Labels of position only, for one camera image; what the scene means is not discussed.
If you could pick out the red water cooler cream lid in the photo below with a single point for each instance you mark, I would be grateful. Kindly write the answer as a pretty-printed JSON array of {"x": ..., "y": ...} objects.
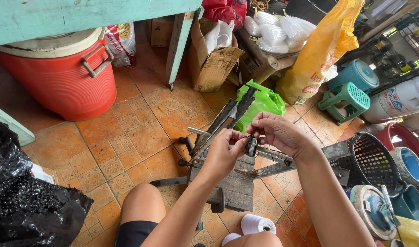
[{"x": 63, "y": 79}]

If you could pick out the grey metal frame bench tool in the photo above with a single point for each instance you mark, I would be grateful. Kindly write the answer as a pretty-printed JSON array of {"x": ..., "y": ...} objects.
[{"x": 237, "y": 187}]

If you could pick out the white printed water jug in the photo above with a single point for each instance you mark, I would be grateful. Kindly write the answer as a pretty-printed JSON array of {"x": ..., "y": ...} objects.
[{"x": 398, "y": 101}]

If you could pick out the yellow plastic container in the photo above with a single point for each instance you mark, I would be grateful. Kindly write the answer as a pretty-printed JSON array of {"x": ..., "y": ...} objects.
[{"x": 414, "y": 233}]

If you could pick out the person's left leg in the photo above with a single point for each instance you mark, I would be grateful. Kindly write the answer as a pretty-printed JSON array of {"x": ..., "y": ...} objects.
[{"x": 142, "y": 204}]

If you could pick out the teal plastic container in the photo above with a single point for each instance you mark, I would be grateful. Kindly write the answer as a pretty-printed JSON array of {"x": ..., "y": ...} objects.
[{"x": 410, "y": 205}]

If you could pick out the green plastic bag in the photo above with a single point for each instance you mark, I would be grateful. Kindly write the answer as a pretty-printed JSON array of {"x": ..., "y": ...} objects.
[{"x": 266, "y": 101}]

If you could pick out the teal plastic water jug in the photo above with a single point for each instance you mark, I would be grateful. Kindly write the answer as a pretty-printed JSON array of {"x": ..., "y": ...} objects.
[{"x": 355, "y": 75}]

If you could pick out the person's right leg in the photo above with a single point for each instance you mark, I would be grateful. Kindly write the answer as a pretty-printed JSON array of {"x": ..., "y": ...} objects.
[{"x": 252, "y": 240}]

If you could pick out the person's right hand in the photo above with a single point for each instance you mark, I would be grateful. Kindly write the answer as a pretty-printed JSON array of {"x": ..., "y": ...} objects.
[{"x": 285, "y": 135}]

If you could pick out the small closed cardboard box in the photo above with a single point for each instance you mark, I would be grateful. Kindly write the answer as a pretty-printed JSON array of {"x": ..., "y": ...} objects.
[{"x": 160, "y": 32}]

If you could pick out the red plastic bag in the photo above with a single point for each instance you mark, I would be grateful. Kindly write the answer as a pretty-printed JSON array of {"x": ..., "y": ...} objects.
[{"x": 226, "y": 10}]

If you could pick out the turquoise wooden table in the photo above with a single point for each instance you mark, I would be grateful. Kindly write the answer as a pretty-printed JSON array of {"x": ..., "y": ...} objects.
[{"x": 82, "y": 15}]

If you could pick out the white plastic bag in box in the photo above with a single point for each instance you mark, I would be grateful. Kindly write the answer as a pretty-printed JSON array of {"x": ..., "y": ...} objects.
[{"x": 219, "y": 34}]

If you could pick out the small black metal bobbin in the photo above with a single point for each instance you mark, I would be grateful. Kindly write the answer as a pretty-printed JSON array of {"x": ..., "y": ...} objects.
[{"x": 251, "y": 150}]

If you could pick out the person's left hand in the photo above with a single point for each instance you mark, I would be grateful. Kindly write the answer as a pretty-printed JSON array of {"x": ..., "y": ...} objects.
[{"x": 220, "y": 156}]

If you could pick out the large white thread spool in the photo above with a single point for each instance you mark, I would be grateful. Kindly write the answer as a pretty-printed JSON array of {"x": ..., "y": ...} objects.
[{"x": 256, "y": 223}]

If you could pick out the turquoise wooden board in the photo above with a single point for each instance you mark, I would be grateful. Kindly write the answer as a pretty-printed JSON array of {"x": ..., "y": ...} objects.
[{"x": 10, "y": 125}]

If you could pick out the black shorts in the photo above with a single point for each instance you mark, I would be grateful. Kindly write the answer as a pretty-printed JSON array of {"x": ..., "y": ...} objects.
[{"x": 135, "y": 235}]

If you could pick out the white bucket blue inside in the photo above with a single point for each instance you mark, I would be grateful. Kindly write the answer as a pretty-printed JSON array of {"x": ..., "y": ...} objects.
[{"x": 410, "y": 166}]

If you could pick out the open brown cardboard box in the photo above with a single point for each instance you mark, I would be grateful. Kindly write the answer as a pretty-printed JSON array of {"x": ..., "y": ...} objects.
[{"x": 213, "y": 67}]

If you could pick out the red plastic basin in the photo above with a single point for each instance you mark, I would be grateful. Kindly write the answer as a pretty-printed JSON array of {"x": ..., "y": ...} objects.
[{"x": 410, "y": 137}]

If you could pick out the pile of white plastic bags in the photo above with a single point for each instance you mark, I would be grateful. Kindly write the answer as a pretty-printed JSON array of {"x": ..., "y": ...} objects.
[{"x": 278, "y": 32}]

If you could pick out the black plastic mesh basket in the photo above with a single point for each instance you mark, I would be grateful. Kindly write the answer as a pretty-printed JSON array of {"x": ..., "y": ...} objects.
[{"x": 376, "y": 161}]

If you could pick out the white printed sack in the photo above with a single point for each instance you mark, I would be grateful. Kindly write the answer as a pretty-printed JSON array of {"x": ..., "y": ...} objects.
[{"x": 122, "y": 43}]

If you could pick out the person's leg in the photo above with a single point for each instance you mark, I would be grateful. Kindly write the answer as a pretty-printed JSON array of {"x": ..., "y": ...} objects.
[
  {"x": 252, "y": 240},
  {"x": 142, "y": 204}
]

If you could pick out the black plastic bag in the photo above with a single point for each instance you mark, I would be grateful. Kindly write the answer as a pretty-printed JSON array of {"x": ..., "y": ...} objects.
[{"x": 27, "y": 202}]

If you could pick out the yellow printed sack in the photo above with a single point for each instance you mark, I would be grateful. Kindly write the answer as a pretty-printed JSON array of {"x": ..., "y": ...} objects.
[{"x": 316, "y": 56}]

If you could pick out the grey disc with blue hub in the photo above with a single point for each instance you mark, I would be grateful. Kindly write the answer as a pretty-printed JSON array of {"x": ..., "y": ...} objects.
[{"x": 372, "y": 212}]

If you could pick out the green plastic stool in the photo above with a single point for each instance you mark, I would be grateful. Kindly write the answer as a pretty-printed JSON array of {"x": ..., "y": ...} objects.
[{"x": 347, "y": 101}]

